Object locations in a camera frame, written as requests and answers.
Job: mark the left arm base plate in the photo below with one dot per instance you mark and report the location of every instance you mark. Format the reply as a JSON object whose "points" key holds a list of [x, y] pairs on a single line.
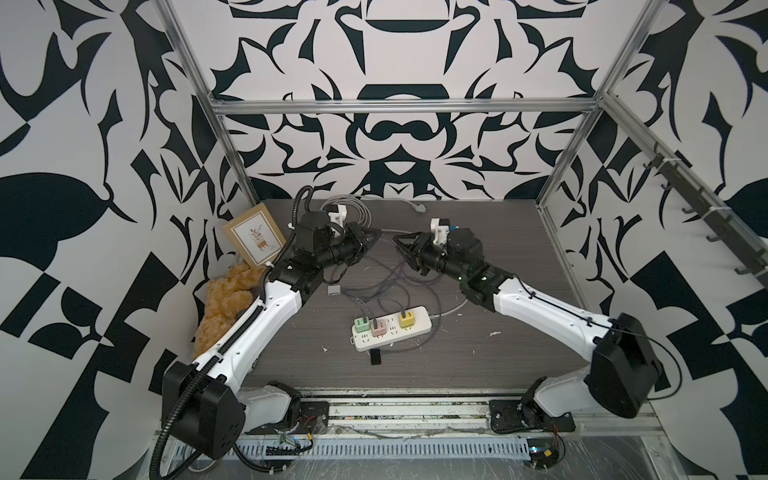
{"points": [[304, 417]]}

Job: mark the grey USB cable yellow charger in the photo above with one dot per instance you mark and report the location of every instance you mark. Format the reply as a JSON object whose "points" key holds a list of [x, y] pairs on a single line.
{"points": [[415, 343]]}

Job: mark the green USB wall charger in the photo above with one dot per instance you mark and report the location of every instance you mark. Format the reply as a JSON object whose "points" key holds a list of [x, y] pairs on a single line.
{"points": [[361, 325]]}

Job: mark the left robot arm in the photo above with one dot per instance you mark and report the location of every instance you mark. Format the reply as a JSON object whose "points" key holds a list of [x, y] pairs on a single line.
{"points": [[203, 403]]}

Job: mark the black wall hook rack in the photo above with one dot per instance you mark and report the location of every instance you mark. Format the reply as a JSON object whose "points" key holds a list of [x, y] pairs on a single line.
{"points": [[704, 204]]}

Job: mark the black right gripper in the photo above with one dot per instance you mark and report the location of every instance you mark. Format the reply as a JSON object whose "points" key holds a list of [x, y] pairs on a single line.
{"points": [[417, 248]]}

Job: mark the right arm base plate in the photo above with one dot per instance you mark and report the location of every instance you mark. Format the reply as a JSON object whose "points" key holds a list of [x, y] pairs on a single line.
{"points": [[518, 416]]}

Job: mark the yellow USB wall charger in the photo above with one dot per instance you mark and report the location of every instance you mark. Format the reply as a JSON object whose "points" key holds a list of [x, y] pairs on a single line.
{"points": [[406, 319]]}

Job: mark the black mp3 player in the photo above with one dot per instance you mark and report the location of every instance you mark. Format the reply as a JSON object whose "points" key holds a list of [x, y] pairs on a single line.
{"points": [[375, 357]]}

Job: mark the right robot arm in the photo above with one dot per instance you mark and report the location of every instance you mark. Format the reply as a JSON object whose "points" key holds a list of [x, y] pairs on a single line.
{"points": [[622, 365]]}

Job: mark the brown teddy bear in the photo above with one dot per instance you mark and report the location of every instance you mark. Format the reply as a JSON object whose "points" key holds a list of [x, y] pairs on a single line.
{"points": [[226, 298]]}

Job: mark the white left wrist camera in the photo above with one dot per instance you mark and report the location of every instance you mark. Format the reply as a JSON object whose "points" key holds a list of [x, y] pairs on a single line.
{"points": [[337, 214]]}

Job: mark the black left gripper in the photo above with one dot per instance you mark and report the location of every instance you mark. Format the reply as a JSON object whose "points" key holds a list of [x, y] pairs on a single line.
{"points": [[352, 237]]}

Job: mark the grey USB cable green charger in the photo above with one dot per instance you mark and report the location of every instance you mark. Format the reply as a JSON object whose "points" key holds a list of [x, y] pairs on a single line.
{"points": [[373, 298]]}

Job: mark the wooden picture frame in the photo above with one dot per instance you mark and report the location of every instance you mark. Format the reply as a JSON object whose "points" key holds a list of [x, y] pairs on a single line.
{"points": [[256, 236]]}

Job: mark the small circuit board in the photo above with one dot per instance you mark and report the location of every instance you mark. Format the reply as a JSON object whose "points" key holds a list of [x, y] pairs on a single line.
{"points": [[543, 454]]}

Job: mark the pink USB wall charger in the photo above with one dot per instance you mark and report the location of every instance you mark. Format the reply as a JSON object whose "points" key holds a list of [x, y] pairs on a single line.
{"points": [[378, 327]]}

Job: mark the white power strip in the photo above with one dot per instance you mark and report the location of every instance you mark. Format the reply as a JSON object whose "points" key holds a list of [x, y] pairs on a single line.
{"points": [[365, 341]]}

